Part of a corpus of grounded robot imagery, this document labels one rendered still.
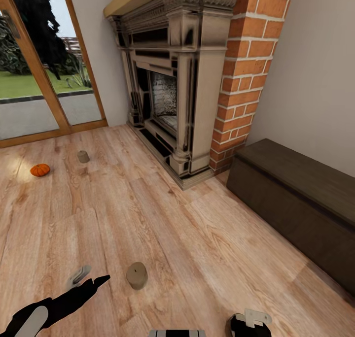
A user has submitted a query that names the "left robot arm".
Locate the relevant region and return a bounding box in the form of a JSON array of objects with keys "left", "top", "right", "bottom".
[{"left": 0, "top": 265, "right": 111, "bottom": 337}]

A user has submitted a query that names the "pillar candle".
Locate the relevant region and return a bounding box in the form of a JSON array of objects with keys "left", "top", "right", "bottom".
[
  {"left": 127, "top": 262, "right": 148, "bottom": 290},
  {"left": 77, "top": 151, "right": 90, "bottom": 163},
  {"left": 225, "top": 313, "right": 246, "bottom": 337}
]

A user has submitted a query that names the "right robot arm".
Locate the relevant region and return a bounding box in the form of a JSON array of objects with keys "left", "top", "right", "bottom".
[{"left": 231, "top": 308, "right": 273, "bottom": 337}]

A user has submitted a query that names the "pumpkin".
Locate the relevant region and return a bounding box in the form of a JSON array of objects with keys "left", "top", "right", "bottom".
[{"left": 30, "top": 164, "right": 50, "bottom": 177}]

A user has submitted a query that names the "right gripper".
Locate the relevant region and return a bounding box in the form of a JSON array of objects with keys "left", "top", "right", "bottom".
[{"left": 231, "top": 316, "right": 272, "bottom": 337}]

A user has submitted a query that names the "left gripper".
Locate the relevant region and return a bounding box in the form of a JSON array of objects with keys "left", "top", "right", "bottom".
[{"left": 63, "top": 275, "right": 111, "bottom": 318}]

